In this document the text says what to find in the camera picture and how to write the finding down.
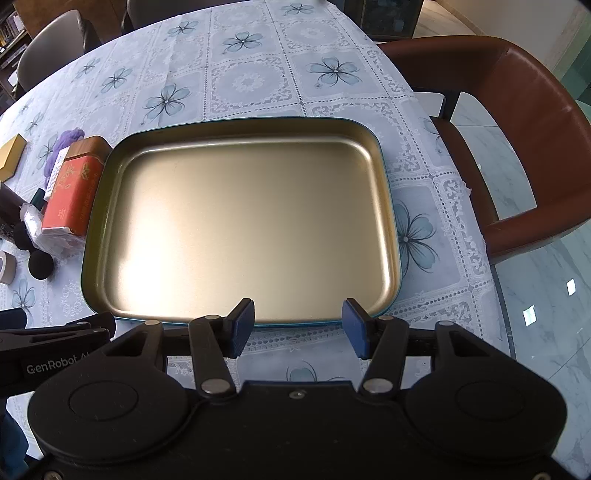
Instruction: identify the brown leather chair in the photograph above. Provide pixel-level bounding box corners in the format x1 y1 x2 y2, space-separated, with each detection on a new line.
381 35 590 263

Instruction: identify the beige puff teal handle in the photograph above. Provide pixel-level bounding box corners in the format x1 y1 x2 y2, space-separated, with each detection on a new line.
31 188 47 212

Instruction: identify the white cotton pads bag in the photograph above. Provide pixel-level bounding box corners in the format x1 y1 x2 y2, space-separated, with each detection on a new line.
19 203 84 258

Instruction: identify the pink tape roll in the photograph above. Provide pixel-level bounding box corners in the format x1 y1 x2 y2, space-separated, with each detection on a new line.
0 250 17 285

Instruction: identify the grey chair right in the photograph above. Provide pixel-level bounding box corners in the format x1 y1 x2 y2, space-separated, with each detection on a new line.
121 1 266 37

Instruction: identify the orange tea tin wooden lid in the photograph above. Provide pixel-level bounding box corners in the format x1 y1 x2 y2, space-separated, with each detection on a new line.
42 136 111 237

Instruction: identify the grey chair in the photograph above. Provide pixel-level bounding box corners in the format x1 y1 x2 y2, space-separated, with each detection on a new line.
121 1 266 37
17 9 101 92

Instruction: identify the dark glass cabinet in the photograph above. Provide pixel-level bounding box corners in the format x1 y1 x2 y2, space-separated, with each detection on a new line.
334 0 424 41

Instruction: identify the dark candle jar silver lid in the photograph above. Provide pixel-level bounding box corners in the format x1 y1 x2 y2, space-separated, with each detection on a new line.
0 182 25 242

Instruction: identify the wooden bookshelf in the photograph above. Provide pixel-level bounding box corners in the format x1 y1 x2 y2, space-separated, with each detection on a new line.
0 1 31 113

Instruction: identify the gold metal tray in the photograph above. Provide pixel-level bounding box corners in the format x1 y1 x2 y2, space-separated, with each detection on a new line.
80 117 402 326

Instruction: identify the blue gloved hand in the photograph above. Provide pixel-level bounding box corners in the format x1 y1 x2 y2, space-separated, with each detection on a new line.
0 399 28 479

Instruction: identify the white tissue pack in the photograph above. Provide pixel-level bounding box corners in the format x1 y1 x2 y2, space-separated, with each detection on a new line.
44 147 69 201

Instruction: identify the purple plush keychain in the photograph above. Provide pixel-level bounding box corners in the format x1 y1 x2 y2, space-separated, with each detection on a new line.
54 128 85 153

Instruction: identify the floral lace tablecloth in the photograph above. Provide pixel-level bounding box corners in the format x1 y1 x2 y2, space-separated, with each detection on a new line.
0 0 516 480

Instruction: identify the grey chair left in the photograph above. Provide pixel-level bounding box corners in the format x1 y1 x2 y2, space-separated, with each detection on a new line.
17 9 101 92

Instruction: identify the gold square box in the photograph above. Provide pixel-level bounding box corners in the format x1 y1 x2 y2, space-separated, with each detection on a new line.
0 134 27 182

